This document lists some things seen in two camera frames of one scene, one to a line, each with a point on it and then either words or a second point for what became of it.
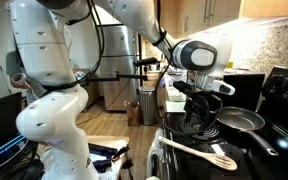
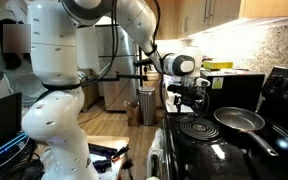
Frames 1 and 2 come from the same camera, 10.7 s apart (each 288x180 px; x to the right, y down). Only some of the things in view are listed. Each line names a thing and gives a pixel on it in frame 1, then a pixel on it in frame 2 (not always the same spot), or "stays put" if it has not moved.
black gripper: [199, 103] → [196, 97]
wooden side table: [105, 155] stays put
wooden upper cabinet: [182, 18] stays put
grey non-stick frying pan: [245, 121] stays put
